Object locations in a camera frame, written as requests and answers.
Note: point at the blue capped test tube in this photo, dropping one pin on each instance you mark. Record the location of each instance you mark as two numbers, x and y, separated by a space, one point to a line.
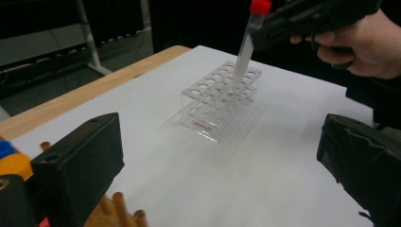
4 148

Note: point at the white metal stand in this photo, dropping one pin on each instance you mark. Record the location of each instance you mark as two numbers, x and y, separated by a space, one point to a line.
89 38

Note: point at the orange capped test tube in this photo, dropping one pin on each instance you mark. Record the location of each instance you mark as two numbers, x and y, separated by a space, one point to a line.
14 166

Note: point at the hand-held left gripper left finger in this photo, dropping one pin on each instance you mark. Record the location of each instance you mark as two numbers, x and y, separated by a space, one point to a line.
78 164

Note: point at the white table mat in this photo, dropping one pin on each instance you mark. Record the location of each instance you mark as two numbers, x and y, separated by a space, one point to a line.
220 179

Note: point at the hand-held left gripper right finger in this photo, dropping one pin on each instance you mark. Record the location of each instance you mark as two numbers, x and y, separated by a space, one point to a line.
365 167

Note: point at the clear acrylic test tube rack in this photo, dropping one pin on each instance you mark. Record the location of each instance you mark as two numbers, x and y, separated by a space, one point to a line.
220 94

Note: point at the red capped test tube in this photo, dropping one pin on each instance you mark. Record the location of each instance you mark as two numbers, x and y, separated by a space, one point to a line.
244 53
44 222

